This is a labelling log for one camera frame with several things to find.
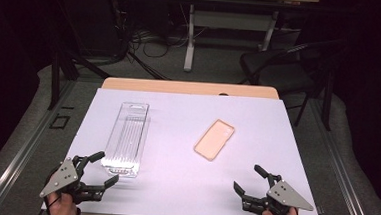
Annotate bundle of floor cables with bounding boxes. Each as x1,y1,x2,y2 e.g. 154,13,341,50
126,27,184,82

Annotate light wooden table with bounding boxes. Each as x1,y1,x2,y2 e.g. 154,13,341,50
43,73,329,215

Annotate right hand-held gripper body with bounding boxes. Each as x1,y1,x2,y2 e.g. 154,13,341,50
241,172,316,215

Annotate black metal stand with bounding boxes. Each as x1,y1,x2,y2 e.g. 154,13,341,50
46,45,113,114

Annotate aluminium floor rail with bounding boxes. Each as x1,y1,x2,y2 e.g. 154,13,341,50
301,98,381,215
0,75,78,215

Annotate white table cover sheet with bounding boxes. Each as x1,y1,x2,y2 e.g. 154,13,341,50
41,84,329,215

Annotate person's left hand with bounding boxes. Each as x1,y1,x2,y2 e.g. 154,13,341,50
45,191,82,215

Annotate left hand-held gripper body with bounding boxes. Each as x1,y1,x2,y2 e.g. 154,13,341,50
38,153,107,206

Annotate black folding chair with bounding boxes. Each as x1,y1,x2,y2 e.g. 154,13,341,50
235,33,347,131

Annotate clear plastic packaging tray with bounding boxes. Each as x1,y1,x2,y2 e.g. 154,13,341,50
99,99,152,180

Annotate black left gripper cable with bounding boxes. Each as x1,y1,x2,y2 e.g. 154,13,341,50
42,167,64,215

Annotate white-legged wooden desk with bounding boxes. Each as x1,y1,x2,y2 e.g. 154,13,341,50
164,0,321,80

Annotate beige phone case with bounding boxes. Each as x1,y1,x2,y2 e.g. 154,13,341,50
192,117,237,163

